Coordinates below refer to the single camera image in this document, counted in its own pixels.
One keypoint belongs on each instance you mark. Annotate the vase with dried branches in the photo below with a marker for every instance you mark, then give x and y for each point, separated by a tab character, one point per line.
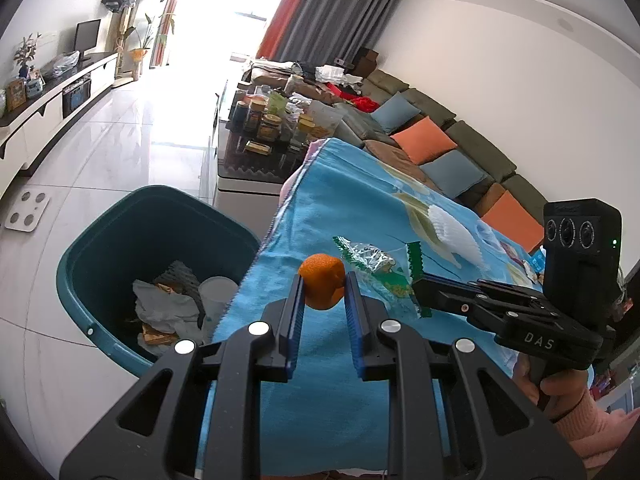
25	52

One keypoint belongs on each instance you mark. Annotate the clear plastic bag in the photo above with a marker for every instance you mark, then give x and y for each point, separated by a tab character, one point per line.
60	64

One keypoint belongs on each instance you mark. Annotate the orange tangerine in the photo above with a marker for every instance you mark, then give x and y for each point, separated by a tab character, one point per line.
320	280

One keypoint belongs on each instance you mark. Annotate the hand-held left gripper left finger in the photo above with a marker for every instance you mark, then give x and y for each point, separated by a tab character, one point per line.
296	330

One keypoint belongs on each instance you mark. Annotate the blue cushion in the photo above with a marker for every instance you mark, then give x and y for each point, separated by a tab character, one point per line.
455	174
397	112

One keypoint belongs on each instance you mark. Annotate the potted green plant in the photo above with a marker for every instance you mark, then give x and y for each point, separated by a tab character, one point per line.
145	35

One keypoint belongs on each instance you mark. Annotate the blue printed blanket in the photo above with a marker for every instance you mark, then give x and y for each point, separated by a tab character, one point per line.
350	200

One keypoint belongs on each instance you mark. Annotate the pile of clothes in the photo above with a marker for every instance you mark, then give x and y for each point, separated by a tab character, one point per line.
335	74

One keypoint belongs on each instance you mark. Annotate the white TV cabinet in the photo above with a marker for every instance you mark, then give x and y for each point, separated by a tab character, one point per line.
45	115

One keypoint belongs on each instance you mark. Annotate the black monitor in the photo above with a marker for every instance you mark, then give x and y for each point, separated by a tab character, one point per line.
87	35

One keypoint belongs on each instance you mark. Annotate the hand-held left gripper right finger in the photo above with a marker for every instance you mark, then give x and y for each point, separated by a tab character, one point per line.
354	330

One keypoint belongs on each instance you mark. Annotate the white plastic cup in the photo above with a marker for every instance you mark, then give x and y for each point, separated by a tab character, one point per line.
217	295

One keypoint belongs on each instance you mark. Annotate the teal plastic bin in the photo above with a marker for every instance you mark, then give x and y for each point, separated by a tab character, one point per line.
125	230

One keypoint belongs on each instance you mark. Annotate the white bathroom scale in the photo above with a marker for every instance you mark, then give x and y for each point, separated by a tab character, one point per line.
27	212

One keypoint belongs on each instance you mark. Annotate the white tissue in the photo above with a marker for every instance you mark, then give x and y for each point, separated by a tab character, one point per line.
165	310

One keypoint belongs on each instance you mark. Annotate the olive green sofa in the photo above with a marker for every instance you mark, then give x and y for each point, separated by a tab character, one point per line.
480	145

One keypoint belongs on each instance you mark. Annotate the striped orange curtain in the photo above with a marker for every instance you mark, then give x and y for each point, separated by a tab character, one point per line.
167	20

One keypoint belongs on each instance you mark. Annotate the blue white ceramic jar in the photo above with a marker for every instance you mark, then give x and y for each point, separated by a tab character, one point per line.
34	85

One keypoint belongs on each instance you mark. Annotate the dark glass coffee table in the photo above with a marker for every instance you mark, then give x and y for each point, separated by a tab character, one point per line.
250	172

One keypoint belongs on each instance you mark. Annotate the clear green-edged snack wrapper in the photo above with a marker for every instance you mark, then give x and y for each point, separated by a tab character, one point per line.
372	255

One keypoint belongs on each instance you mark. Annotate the brown cardboard piece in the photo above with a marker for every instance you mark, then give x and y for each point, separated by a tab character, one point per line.
157	335

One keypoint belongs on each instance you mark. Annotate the white pleated paper liner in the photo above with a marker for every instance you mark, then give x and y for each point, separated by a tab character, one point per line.
450	230

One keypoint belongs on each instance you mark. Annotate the cluster of food jars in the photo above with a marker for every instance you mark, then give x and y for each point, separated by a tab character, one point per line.
270	115

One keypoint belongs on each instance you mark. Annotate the wooden picture frame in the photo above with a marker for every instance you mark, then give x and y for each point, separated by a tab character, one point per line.
15	94

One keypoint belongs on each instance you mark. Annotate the brown box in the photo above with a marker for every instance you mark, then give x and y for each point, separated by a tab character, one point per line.
367	60

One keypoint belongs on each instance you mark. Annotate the orange cushion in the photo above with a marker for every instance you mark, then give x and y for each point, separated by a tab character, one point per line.
425	140
515	220

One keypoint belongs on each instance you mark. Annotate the red cloth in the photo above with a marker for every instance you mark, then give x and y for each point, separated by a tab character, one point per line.
365	105

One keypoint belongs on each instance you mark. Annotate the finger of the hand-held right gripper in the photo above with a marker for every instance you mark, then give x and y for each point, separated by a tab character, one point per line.
445	297
515	292

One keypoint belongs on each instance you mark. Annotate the person's right hand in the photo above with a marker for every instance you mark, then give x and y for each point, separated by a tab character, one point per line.
565	390

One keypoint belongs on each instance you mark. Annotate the grey curtain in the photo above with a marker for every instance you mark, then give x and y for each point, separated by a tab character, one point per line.
340	15

